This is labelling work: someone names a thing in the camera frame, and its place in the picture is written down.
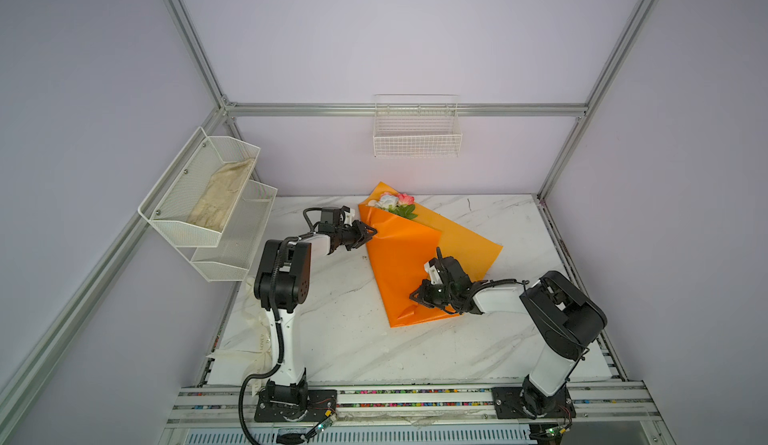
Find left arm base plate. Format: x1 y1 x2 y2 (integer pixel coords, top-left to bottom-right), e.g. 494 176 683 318
253 382 338 423

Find orange wrapping paper sheet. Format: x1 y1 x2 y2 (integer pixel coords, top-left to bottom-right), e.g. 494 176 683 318
358 182 502 328

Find lower white mesh shelf basket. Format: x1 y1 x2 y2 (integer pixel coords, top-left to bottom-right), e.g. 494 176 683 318
191 180 278 282

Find beige cloth in basket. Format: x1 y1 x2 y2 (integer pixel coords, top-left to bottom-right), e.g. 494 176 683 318
188 158 255 232

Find pink fake rose spray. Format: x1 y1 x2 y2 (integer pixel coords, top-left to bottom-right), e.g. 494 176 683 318
390 194 418 220

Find aluminium rail front frame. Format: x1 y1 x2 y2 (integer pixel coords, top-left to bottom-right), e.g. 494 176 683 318
159 380 675 444

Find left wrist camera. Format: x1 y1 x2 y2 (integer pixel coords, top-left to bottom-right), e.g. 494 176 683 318
340 206 356 225

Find upper white mesh shelf basket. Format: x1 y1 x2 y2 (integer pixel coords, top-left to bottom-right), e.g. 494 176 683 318
138 130 260 248

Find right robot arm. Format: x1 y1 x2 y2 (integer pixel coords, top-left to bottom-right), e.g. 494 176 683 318
409 250 607 419

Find white wire wall basket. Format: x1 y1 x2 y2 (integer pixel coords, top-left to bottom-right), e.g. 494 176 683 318
373 94 463 159

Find white fake rose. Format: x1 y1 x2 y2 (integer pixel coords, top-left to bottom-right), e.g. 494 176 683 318
367 192 400 211

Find white mesh shelf basket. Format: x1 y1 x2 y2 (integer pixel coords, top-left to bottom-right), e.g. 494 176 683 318
138 130 260 248
191 180 278 282

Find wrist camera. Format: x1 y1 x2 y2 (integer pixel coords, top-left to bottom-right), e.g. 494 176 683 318
424 259 443 285
340 206 356 225

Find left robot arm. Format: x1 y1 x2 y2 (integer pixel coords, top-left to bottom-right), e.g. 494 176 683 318
242 206 377 410

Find black corrugated cable left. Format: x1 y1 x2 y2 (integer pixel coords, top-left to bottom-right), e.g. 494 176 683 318
238 207 328 445

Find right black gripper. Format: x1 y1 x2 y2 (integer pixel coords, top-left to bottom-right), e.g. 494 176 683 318
407 280 456 308

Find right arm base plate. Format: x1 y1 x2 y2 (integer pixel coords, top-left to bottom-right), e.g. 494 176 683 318
491 385 576 420

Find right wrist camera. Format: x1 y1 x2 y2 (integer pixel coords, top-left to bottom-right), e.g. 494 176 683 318
424 259 443 285

